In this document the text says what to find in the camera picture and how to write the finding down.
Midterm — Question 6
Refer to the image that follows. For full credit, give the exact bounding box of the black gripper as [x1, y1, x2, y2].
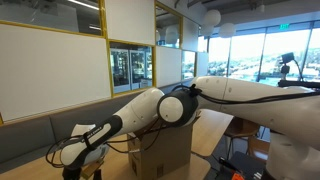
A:
[62, 165, 83, 180]

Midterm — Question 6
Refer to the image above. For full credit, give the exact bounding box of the brown cardboard box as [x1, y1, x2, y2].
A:
[127, 111, 202, 180]

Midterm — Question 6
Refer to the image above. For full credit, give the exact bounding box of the grey upholstered bench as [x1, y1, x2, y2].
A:
[0, 78, 201, 175]

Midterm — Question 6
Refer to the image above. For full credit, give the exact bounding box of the glass door display fridge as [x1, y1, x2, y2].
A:
[110, 47, 133, 94]
[129, 48, 148, 90]

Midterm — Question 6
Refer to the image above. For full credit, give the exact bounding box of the small orange device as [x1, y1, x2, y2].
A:
[230, 172, 246, 180]

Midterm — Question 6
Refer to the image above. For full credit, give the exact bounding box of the black equipment base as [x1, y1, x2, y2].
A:
[206, 151, 268, 180]

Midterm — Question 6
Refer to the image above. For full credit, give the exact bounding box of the brown wooden chair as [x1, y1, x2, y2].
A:
[223, 116, 262, 161]
[248, 134, 272, 164]

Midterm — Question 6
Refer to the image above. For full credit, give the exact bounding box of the white globe pendant lamp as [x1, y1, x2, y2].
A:
[199, 24, 215, 38]
[218, 22, 237, 39]
[203, 9, 222, 27]

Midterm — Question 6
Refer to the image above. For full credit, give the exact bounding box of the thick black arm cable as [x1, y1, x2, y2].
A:
[171, 83, 320, 105]

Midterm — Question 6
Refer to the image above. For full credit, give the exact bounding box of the black camera on stand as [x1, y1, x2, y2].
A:
[277, 52, 320, 90]

